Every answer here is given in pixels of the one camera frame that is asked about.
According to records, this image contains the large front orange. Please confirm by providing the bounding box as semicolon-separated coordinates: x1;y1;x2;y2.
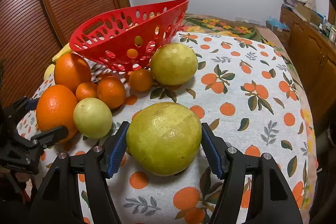
36;85;78;143

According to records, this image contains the large orange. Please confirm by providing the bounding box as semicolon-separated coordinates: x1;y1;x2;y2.
36;85;78;143
54;53;92;93

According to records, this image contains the small tangerine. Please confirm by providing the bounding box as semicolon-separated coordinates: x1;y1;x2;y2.
129;69;153;92
75;82;98;102
97;76;126;109

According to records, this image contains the large yellow-green guava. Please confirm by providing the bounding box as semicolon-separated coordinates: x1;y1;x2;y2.
126;102;202;176

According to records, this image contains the yellow plush pillow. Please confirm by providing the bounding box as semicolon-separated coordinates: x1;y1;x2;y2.
43;43;72;81

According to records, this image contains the small green guava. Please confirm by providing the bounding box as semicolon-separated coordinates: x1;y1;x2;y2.
73;98;113;139

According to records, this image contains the brown louvered wardrobe door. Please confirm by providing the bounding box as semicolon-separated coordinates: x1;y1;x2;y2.
1;0;130;106

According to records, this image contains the orange print tablecloth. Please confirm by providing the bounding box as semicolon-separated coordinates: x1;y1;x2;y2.
108;32;317;223

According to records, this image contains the red perforated plastic basket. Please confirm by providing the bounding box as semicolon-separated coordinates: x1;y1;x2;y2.
70;0;189;73

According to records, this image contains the wooden sideboard cabinet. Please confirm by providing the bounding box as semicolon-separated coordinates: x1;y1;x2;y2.
280;6;335;135

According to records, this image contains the blue plastic bag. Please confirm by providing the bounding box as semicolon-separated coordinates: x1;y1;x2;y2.
266;17;290;32

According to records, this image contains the floral bed sheet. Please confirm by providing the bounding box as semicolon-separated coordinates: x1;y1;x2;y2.
180;14;285;52

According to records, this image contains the cardboard box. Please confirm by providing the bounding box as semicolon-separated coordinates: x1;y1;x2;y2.
296;3;323;27

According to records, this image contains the stack of papers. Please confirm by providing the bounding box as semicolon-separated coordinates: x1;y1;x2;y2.
283;0;307;9

